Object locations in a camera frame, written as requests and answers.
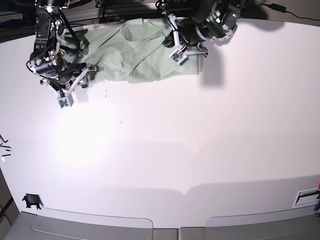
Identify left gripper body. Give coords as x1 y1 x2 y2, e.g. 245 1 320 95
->
167 13 209 58

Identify small hex keys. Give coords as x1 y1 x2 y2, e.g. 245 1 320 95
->
0 135 13 163

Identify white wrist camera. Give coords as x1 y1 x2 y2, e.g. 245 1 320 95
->
57 95 74 109
169 48 188 66

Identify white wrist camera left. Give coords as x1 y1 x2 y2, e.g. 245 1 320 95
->
169 48 188 66

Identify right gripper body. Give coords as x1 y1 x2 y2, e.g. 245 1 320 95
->
40 63 90 97

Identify black power adapter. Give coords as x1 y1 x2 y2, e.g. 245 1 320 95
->
267 3 287 13

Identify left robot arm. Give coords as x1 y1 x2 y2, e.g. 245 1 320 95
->
155 0 249 65

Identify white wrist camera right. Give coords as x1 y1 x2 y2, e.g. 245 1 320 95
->
57 95 74 109

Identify black table clamp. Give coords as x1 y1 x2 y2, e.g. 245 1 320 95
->
22 193 43 210

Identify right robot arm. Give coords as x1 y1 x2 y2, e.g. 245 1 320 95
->
25 0 98 98

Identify light green T-shirt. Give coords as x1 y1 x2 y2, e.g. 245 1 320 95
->
64 18 199 84

